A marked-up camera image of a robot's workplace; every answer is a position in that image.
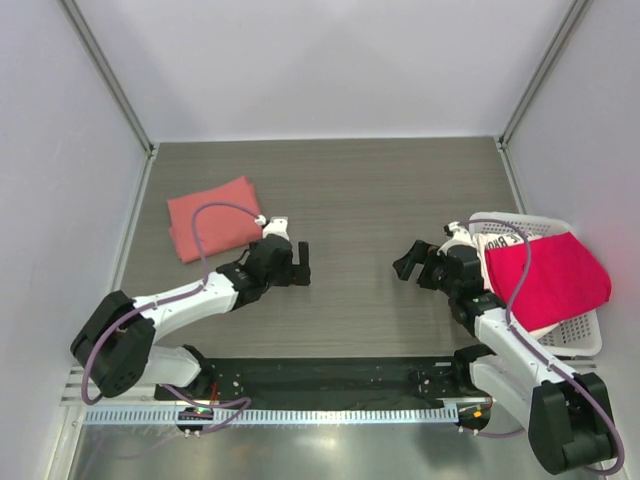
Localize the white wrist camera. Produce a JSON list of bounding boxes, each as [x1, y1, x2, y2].
[[440, 222, 474, 254], [251, 215, 291, 248]]

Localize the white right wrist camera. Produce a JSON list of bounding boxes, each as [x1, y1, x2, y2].
[[440, 222, 474, 254]]

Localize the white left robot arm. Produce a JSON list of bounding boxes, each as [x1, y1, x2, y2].
[[70, 234, 311, 405]]

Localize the salmon pink t-shirt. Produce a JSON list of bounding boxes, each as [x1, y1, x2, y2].
[[167, 176, 262, 264]]

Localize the cream printed t-shirt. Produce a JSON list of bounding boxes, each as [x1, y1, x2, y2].
[[472, 233, 559, 339]]

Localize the white perforated plastic basket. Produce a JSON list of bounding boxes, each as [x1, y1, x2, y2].
[[469, 212, 612, 357]]

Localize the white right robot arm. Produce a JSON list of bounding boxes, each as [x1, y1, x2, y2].
[[393, 240, 625, 475]]

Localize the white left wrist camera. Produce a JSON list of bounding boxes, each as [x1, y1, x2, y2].
[[251, 215, 291, 248]]

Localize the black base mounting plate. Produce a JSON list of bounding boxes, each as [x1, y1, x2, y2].
[[154, 356, 511, 409]]

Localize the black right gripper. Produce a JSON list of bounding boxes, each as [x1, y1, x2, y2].
[[394, 239, 459, 297]]

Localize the white slotted cable duct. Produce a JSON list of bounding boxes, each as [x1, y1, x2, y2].
[[83, 404, 458, 426]]

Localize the magenta t-shirt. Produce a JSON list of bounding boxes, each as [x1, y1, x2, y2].
[[484, 231, 613, 334]]

